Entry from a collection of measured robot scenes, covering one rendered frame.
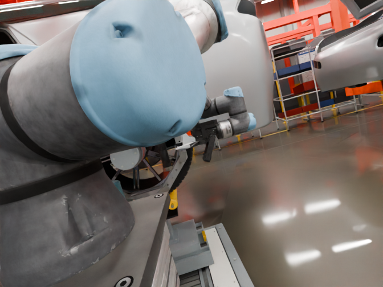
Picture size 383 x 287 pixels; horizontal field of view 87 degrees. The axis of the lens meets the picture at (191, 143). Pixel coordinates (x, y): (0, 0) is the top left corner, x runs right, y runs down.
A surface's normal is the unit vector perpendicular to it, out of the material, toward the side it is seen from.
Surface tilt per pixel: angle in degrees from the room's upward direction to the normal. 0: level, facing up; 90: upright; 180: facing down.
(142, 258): 0
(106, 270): 0
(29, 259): 73
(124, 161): 90
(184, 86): 93
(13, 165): 90
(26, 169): 90
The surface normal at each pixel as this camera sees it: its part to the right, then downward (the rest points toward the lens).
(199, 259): 0.10, 0.11
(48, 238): 0.23, -0.26
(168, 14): 0.86, -0.12
